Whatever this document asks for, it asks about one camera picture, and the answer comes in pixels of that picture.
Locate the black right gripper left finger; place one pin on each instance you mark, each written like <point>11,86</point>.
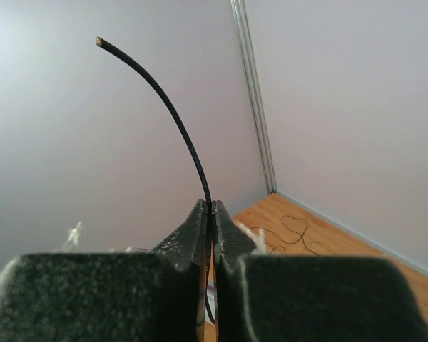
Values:
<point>157,295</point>

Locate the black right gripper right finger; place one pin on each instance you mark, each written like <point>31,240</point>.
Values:
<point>278,297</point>

